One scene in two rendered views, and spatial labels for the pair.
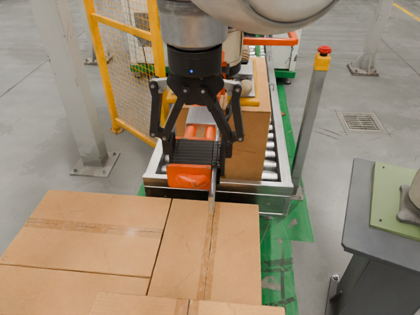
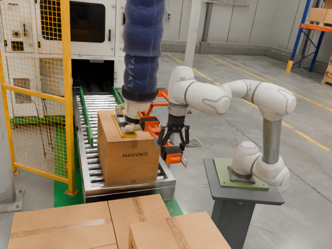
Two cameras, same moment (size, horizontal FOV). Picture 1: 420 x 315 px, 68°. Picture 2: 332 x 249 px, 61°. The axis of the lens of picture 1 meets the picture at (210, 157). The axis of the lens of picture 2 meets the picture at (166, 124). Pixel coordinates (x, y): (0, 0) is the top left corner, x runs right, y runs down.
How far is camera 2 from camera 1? 0.91 m
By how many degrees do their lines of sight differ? 27
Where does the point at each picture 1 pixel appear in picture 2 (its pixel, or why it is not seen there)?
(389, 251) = (231, 194)
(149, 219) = (99, 214)
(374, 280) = (227, 218)
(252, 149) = (151, 161)
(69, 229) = (46, 232)
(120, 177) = (32, 207)
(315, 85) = not seen: hidden behind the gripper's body
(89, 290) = not seen: outside the picture
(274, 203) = (166, 192)
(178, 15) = (179, 108)
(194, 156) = (173, 151)
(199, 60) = (182, 119)
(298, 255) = not seen: hidden behind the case
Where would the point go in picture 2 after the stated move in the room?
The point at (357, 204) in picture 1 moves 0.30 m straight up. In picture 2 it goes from (212, 178) to (219, 142)
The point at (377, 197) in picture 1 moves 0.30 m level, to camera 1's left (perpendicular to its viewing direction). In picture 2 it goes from (219, 173) to (184, 180)
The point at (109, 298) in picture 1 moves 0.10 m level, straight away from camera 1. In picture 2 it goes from (137, 225) to (120, 215)
